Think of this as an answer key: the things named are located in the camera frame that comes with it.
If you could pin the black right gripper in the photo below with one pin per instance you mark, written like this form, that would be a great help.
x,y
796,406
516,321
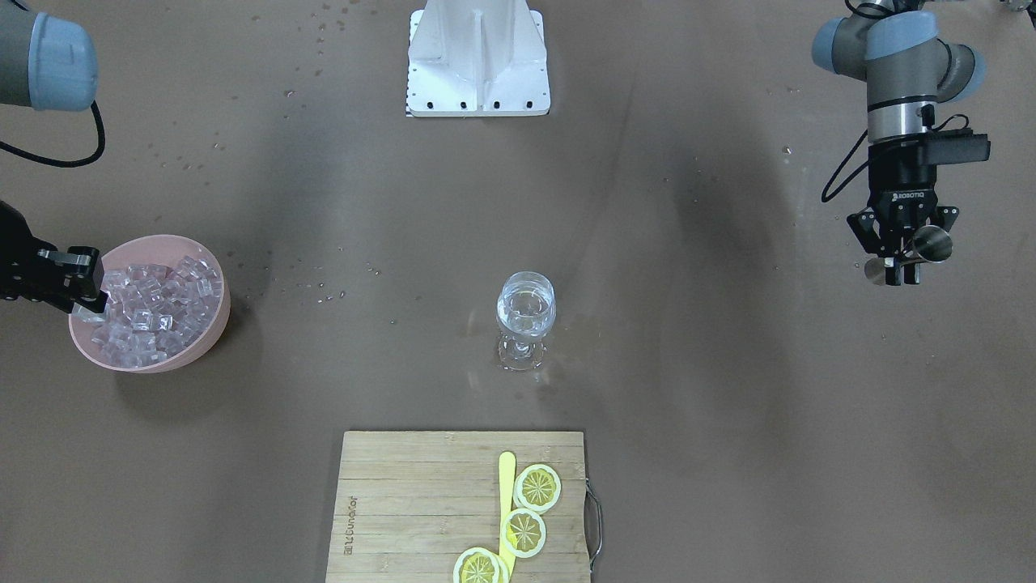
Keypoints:
x,y
18,271

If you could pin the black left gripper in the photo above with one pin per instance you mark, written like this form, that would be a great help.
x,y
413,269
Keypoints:
x,y
900,185

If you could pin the clear ice cube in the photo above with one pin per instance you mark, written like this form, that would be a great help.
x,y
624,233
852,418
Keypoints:
x,y
84,314

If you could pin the steel jigger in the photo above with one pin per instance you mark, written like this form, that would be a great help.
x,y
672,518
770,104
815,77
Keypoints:
x,y
929,244

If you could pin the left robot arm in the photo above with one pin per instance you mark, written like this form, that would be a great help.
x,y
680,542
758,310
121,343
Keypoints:
x,y
895,49

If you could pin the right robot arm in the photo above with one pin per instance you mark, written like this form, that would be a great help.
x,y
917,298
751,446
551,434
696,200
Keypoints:
x,y
48,64

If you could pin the pink bowl of ice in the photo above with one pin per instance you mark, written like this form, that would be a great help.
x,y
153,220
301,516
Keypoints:
x,y
168,304

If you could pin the clear wine glass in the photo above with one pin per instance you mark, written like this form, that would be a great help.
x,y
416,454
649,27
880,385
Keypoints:
x,y
525,313

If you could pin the bamboo cutting board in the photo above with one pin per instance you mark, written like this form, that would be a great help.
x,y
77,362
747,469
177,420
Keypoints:
x,y
408,503

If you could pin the yellow lemon slice far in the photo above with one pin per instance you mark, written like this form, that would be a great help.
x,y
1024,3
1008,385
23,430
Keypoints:
x,y
537,488

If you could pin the yellow lemon slice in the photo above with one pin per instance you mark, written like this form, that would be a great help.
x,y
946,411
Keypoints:
x,y
523,533
479,565
537,488

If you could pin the yellow plastic knife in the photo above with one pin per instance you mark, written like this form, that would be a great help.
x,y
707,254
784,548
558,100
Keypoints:
x,y
506,474

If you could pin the yellow lemon slice middle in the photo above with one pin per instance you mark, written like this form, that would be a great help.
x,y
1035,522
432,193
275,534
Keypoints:
x,y
523,533

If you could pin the yellow lemon slice near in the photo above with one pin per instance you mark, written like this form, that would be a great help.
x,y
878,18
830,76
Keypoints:
x,y
479,565

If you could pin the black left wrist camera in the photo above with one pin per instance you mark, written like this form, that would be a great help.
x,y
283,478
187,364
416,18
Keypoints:
x,y
954,147

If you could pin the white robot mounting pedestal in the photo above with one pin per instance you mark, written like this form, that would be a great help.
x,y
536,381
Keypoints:
x,y
477,59

